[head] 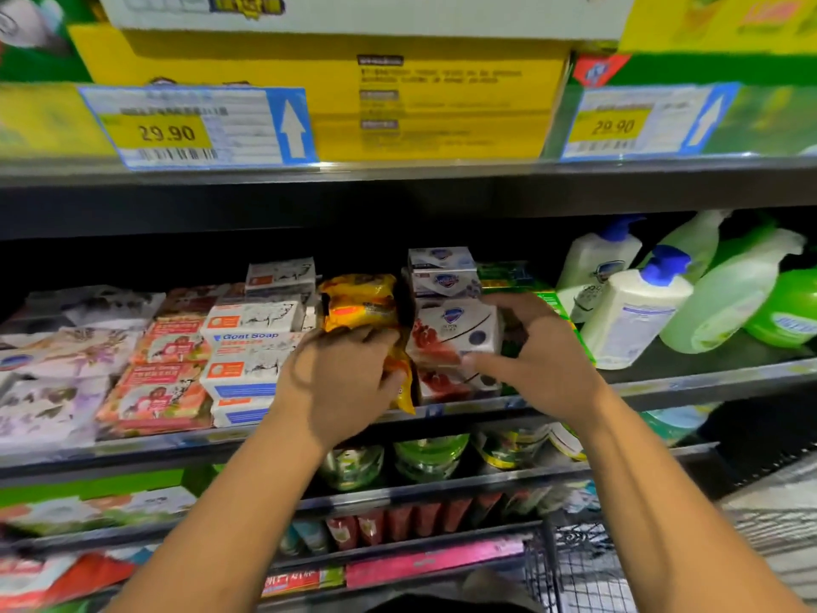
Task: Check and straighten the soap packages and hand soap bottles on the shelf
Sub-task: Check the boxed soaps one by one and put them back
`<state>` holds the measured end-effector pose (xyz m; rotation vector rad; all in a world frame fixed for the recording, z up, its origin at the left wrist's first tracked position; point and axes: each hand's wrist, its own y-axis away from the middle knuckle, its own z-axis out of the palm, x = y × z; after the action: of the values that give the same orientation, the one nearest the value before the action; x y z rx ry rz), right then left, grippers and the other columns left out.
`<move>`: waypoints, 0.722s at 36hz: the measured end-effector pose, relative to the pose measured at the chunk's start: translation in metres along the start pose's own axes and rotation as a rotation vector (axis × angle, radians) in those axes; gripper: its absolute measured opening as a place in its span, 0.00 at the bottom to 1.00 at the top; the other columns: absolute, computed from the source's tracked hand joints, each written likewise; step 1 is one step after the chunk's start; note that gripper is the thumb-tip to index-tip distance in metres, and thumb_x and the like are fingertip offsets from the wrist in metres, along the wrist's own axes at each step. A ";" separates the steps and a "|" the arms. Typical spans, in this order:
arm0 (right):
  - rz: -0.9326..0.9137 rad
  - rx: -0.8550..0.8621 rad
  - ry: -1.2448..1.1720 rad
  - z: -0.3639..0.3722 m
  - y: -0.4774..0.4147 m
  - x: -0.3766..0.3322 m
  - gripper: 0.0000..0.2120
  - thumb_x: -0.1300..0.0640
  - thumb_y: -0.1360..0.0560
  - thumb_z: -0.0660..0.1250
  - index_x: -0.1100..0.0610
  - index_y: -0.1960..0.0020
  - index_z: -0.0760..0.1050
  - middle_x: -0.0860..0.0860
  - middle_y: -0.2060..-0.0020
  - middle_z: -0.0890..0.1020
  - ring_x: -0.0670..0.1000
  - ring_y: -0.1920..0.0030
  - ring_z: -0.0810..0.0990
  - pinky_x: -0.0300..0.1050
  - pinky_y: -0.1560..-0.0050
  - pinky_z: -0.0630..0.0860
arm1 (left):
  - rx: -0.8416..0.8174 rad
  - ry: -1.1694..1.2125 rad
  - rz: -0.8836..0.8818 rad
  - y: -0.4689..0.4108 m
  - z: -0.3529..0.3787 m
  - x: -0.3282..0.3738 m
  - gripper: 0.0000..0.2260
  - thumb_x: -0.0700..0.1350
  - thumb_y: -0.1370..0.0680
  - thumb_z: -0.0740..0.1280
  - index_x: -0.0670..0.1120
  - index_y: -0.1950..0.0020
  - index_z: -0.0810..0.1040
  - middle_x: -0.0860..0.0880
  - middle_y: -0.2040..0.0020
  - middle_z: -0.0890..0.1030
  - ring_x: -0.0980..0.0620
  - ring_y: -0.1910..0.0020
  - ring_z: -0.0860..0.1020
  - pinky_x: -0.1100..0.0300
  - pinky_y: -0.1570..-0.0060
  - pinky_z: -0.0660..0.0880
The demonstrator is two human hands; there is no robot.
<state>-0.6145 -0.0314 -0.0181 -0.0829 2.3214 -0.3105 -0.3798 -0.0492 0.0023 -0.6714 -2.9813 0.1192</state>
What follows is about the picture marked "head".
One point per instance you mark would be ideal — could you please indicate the person's left hand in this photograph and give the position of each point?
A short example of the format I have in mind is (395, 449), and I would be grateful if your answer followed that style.
(335, 389)

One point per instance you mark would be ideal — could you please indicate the person's right hand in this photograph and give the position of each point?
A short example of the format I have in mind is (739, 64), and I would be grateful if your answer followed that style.
(549, 370)

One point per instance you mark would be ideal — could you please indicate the stack of white orange soap boxes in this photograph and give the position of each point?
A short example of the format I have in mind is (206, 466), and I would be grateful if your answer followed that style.
(249, 357)

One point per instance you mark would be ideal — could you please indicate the stack of yellow soap boxes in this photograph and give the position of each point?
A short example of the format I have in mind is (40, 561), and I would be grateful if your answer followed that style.
(358, 300)

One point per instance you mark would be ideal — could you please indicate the white hand sanitizer bottle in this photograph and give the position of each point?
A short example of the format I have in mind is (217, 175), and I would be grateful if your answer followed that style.
(594, 261)
(632, 319)

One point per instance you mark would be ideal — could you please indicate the white red shield soap box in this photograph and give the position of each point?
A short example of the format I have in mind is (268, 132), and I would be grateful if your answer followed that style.
(457, 328)

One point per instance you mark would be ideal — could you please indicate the stack of green soap boxes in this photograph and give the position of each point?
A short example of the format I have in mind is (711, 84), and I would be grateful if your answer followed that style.
(504, 274)

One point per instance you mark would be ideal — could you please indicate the stack of white purple soap boxes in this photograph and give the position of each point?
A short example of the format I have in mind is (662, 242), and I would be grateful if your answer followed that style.
(441, 264)

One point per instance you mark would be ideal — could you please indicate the stack of pink soap boxes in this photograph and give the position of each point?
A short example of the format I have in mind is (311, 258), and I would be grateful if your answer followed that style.
(153, 396)

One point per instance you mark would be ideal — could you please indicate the pale green hand sanitizer bottle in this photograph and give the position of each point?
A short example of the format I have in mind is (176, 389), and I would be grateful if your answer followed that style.
(689, 242)

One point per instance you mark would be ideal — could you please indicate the bright green hand sanitizer bottle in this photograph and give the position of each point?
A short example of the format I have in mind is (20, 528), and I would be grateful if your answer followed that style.
(789, 313)

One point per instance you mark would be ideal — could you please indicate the stack of floral soap boxes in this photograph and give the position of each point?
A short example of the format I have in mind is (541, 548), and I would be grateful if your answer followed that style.
(58, 376)

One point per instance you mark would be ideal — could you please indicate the person's right forearm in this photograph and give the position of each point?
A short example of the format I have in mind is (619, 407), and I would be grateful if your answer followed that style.
(689, 504)

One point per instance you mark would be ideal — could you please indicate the person's left forearm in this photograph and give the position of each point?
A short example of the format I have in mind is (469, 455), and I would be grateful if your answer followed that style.
(217, 530)

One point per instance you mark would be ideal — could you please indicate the row of blue white tubes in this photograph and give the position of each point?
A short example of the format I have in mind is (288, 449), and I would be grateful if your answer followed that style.
(304, 536)

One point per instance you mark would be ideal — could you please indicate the row of red tubes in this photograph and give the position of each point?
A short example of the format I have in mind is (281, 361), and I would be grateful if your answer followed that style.
(421, 517)

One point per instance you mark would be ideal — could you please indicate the yellow red flat pack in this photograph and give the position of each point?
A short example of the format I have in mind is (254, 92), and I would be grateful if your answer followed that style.
(304, 581)

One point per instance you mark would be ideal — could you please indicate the pink flat pack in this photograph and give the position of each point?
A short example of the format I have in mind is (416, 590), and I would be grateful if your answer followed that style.
(434, 563)

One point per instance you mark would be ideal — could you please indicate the white blue price tag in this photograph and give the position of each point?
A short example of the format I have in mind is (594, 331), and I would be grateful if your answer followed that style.
(645, 121)
(198, 127)

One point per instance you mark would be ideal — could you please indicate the green white carton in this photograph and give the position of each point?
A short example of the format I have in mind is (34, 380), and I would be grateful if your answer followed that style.
(89, 511)

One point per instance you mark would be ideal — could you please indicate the flat yellow box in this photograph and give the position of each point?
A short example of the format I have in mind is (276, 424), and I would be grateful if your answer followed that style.
(434, 95)

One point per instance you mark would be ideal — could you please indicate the red white packet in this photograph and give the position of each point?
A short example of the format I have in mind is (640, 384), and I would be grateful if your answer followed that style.
(58, 578)

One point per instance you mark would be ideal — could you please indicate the large yellow box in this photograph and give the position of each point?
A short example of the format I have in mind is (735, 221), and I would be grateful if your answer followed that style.
(383, 13)

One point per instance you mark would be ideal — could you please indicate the green yellow cartoon box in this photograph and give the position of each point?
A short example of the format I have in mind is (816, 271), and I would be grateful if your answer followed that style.
(715, 19)

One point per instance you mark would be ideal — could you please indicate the green box mosquito print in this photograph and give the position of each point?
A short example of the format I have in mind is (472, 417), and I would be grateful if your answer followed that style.
(38, 44)

